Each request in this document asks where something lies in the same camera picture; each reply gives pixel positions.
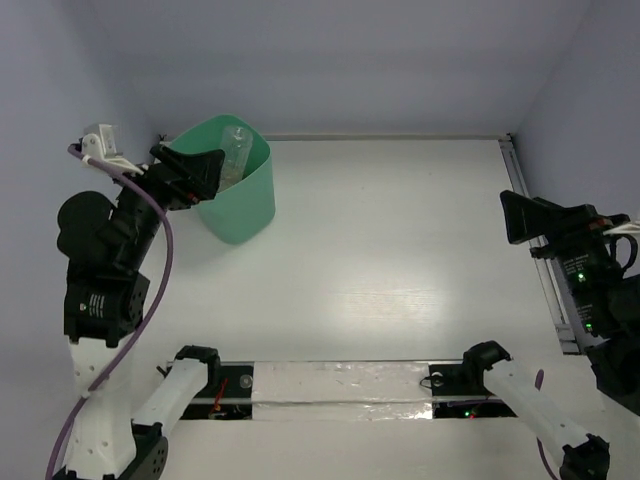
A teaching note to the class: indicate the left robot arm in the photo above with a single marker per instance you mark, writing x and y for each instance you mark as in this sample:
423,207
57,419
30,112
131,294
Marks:
107,307

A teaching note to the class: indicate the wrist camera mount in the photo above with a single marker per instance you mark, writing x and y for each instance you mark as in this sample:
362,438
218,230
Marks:
631,228
99,142

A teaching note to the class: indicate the large clear water bottle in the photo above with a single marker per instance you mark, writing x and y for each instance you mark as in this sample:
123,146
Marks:
236,142

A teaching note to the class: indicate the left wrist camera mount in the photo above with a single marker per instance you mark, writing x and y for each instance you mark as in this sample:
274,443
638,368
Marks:
99,142

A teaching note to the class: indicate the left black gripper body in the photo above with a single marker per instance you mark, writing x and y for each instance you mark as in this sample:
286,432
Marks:
174,179

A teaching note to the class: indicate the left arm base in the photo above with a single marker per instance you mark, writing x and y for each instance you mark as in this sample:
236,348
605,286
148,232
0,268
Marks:
229,398

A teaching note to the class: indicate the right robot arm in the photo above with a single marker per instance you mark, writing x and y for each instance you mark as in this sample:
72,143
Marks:
599,438

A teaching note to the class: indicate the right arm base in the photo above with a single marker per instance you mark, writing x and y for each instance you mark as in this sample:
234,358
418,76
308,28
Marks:
458,388

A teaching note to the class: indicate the green plastic bin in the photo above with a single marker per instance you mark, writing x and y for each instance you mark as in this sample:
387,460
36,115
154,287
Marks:
237,214

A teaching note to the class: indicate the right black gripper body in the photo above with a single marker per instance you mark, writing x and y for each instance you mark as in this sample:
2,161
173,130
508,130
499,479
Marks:
589,265

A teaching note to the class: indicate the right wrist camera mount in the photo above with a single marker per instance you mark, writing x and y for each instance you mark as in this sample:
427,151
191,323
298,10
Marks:
631,228

